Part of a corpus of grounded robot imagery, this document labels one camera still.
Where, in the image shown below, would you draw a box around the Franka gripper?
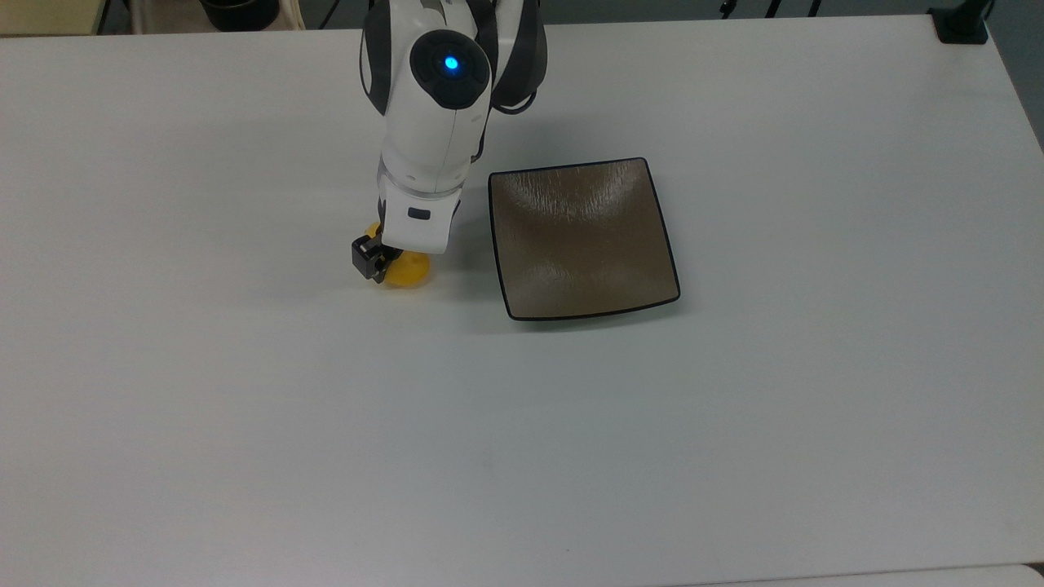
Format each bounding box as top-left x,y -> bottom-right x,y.
351,174 -> 463,285

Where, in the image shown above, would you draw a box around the yellow potato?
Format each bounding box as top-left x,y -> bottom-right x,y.
364,221 -> 432,289

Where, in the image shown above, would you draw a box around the square brown ceramic plate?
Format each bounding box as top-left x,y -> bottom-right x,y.
487,157 -> 682,322

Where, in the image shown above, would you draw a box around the black round bin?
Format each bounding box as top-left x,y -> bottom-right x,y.
199,0 -> 283,33

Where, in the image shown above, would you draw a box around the light wooden board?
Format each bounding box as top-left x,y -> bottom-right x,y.
0,0 -> 108,38

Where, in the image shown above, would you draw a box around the black tripod legs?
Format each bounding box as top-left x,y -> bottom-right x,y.
719,0 -> 823,20

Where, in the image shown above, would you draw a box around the black table clamp mount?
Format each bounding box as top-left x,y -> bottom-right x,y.
928,0 -> 994,45

